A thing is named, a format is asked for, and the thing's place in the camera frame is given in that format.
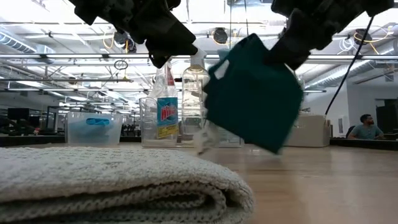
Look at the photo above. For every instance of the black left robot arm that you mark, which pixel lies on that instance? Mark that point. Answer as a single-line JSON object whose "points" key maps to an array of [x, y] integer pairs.
{"points": [[90, 7]]}

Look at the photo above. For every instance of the grey waffle-weave towel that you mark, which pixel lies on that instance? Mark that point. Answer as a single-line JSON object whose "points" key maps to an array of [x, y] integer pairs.
{"points": [[109, 174]]}

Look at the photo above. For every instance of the blue-capped clear bottle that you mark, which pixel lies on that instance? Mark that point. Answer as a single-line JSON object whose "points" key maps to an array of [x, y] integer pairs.
{"points": [[222, 53]]}

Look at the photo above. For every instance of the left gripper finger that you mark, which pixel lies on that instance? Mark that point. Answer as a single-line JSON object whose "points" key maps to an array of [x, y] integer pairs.
{"points": [[174, 43], [160, 60]]}

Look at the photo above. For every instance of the Windex spray bottle red trigger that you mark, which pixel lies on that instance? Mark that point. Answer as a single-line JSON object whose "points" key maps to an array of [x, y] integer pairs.
{"points": [[167, 118]]}

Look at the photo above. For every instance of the dark green cloth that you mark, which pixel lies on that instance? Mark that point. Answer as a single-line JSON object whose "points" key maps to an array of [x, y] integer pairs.
{"points": [[255, 102]]}

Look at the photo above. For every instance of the large clear plastic bin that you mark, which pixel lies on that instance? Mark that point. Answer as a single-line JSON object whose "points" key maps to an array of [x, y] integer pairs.
{"points": [[146, 124]]}

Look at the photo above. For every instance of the small frosted plastic bin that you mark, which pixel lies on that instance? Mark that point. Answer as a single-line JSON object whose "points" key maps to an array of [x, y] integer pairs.
{"points": [[73, 116]]}

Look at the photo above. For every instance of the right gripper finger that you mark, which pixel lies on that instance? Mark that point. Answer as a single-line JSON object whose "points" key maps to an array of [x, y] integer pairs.
{"points": [[292, 53]]}

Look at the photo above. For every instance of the person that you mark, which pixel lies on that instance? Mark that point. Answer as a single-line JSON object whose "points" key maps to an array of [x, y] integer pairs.
{"points": [[367, 130]]}

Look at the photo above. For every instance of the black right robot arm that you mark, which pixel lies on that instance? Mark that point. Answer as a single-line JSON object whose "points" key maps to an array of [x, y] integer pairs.
{"points": [[379, 6]]}

